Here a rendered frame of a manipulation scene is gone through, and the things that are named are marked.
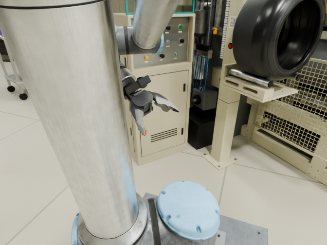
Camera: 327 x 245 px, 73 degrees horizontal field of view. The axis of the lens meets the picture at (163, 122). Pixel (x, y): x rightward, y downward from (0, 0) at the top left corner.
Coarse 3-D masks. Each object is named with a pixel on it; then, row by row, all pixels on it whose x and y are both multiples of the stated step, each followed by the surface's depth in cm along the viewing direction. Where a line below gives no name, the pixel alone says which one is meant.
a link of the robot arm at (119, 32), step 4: (116, 28) 68; (120, 28) 69; (116, 32) 68; (120, 32) 68; (116, 36) 68; (120, 36) 68; (124, 36) 68; (120, 40) 68; (124, 40) 69; (120, 44) 69; (124, 44) 69; (120, 48) 70; (124, 48) 70; (120, 52) 71; (124, 52) 72
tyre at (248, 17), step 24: (264, 0) 118; (288, 0) 112; (312, 0) 123; (240, 24) 128; (264, 24) 116; (288, 24) 155; (312, 24) 142; (240, 48) 132; (264, 48) 120; (288, 48) 157; (312, 48) 138; (264, 72) 131; (288, 72) 136
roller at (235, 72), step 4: (232, 72) 157; (236, 72) 154; (240, 72) 151; (244, 72) 149; (236, 76) 155; (240, 76) 151; (244, 76) 148; (248, 76) 146; (252, 76) 143; (256, 76) 142; (248, 80) 147; (252, 80) 143; (256, 80) 140; (260, 80) 138; (264, 80) 136; (268, 80) 135; (260, 84) 139; (264, 84) 136; (268, 84) 134; (272, 84) 135
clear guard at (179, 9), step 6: (126, 0) 141; (132, 0) 144; (186, 0) 162; (192, 0) 165; (126, 6) 143; (132, 6) 145; (180, 6) 162; (186, 6) 164; (192, 6) 166; (126, 12) 145; (132, 12) 147; (174, 12) 161; (180, 12) 163; (186, 12) 165; (192, 12) 168
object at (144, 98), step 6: (126, 84) 75; (144, 90) 76; (126, 96) 80; (132, 96) 74; (138, 96) 74; (144, 96) 74; (150, 96) 75; (138, 102) 73; (144, 102) 73; (150, 102) 74; (144, 108) 73; (150, 108) 78; (144, 114) 78
